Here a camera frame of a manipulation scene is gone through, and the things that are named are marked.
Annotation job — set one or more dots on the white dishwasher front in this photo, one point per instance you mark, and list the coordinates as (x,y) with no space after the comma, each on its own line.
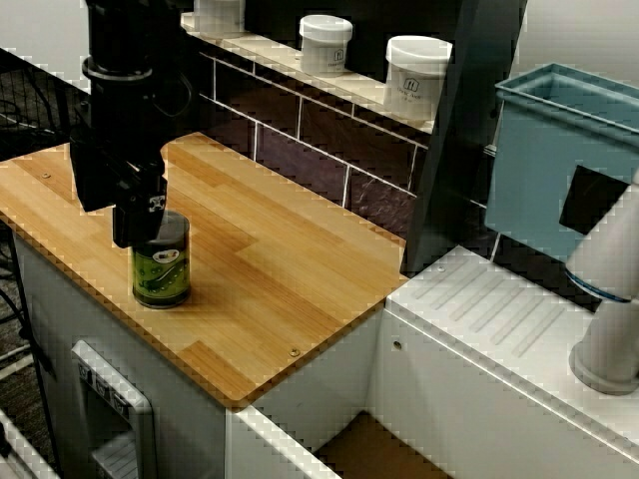
(135,414)

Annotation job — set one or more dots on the cream shelf ledge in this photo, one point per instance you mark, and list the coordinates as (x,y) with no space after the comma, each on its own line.
(369,95)

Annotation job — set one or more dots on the white toy kitchen cabinet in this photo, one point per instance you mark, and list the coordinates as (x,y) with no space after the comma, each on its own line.
(50,309)

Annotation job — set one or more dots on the black mesh screen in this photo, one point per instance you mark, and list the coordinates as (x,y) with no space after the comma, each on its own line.
(40,100)

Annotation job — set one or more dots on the white lidded plastic jar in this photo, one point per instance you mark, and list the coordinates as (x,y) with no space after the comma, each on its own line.
(325,47)
(219,15)
(417,80)

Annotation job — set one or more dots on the black upright pillar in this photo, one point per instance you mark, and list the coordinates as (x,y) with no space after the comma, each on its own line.
(464,125)

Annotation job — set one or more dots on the teal plastic bin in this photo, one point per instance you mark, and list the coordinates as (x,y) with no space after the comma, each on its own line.
(529,174)

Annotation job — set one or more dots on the aluminium extrusion rail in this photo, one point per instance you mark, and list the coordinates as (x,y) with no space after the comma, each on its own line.
(20,449)

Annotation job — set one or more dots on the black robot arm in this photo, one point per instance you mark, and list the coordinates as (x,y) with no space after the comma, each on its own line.
(130,30)

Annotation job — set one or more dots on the pale grey toy faucet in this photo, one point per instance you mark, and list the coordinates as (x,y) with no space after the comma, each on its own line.
(606,339)

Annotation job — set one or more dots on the green labelled tin can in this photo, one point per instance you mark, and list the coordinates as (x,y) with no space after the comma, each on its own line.
(160,279)

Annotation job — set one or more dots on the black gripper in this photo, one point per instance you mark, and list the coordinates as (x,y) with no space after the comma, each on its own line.
(130,130)

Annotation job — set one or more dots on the white toy sink unit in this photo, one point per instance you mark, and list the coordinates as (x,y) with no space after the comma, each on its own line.
(499,399)

